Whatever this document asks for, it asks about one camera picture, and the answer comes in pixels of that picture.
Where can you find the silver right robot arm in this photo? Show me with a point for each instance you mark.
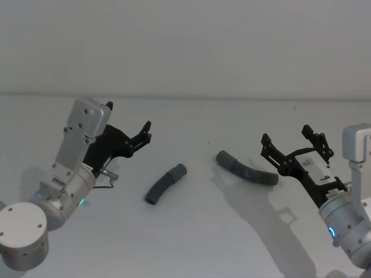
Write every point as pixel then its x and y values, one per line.
pixel 345 220

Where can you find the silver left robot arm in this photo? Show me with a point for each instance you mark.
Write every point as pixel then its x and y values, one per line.
pixel 69 191

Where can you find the white table cloth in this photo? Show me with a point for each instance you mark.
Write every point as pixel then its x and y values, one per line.
pixel 185 237

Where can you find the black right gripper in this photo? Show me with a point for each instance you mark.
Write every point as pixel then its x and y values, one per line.
pixel 316 173

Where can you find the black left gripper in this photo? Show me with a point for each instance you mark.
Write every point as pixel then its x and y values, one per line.
pixel 111 142

